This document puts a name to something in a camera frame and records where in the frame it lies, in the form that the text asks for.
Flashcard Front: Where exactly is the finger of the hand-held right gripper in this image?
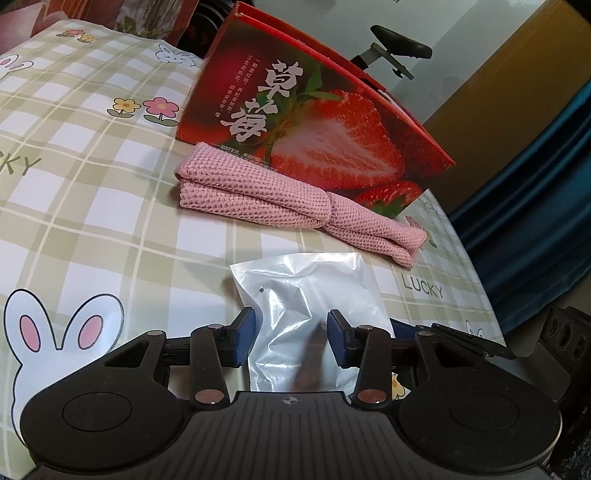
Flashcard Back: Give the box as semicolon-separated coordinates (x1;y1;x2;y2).
392;320;517;361

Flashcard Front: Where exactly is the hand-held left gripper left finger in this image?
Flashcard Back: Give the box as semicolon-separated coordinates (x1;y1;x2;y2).
105;307;257;409

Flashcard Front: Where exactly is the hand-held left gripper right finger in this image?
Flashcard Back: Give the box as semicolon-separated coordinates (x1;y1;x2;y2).
327;310;467;409

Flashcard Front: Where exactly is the white plastic packet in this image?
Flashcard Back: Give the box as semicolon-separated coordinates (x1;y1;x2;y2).
229;251;393;393

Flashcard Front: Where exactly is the pink knitted cloth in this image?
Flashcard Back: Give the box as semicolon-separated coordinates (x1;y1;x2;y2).
174;142;428;268

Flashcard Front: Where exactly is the red strawberry cardboard box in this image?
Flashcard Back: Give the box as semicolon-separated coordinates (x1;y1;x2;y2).
175;1;455;217

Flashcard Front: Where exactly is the blue curtain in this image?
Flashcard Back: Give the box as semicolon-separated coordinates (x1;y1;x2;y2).
450;78;591;333

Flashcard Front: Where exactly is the checked bunny print tablecloth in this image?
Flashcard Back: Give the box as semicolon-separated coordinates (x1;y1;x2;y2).
0;18;506;480

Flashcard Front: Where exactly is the wooden door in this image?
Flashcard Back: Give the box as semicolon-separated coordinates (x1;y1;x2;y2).
422;0;591;217

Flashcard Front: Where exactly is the pink curtain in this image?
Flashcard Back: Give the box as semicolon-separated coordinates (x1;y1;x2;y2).
28;0;125;24

